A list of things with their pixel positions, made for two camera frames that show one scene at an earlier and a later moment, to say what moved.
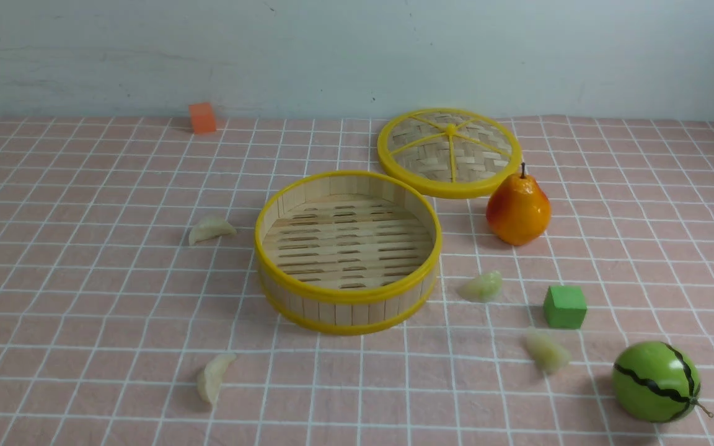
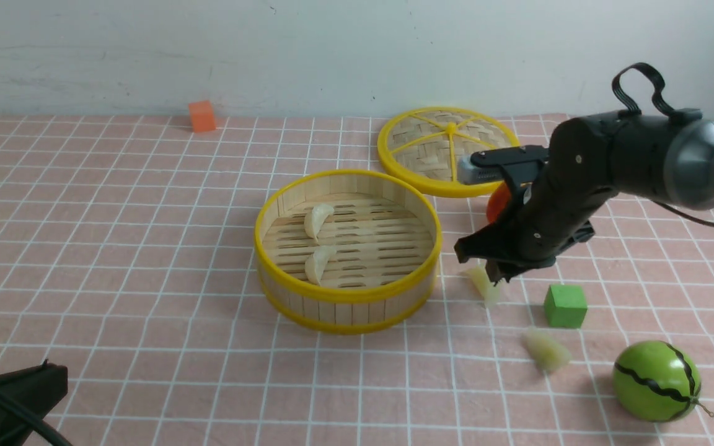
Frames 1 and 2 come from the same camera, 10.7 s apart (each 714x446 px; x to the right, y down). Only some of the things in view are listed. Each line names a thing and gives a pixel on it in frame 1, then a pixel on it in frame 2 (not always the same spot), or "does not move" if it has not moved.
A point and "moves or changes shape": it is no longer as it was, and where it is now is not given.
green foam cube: (565, 306) does not move
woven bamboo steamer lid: (449, 153) does not move
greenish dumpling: (482, 288) moves or changes shape
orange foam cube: (202, 118) does not move
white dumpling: (210, 377) to (317, 262)
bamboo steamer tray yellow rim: (348, 253) does not move
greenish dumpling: (548, 355) does not move
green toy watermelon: (657, 381) does not move
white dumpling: (209, 228) to (315, 218)
